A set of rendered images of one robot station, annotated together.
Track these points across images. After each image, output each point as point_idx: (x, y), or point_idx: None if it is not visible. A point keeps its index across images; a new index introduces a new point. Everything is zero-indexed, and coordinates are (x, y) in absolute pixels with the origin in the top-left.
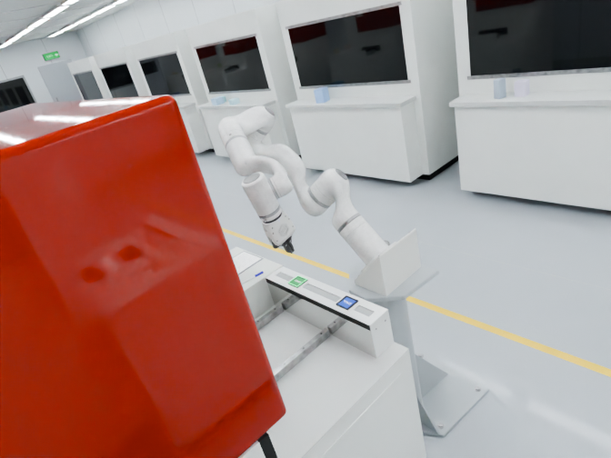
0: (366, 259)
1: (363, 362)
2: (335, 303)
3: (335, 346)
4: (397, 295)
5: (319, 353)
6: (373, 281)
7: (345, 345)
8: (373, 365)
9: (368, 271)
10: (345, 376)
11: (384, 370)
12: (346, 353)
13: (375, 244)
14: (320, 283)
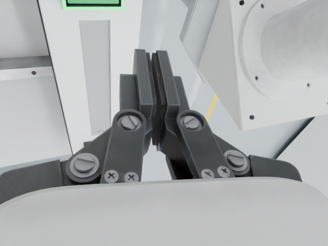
0: (268, 52)
1: (54, 134)
2: (89, 137)
3: (42, 91)
4: (203, 78)
5: (3, 82)
6: (217, 60)
7: (57, 99)
8: (60, 143)
9: (231, 69)
10: (11, 138)
11: (64, 153)
12: (48, 111)
13: (301, 78)
14: (128, 60)
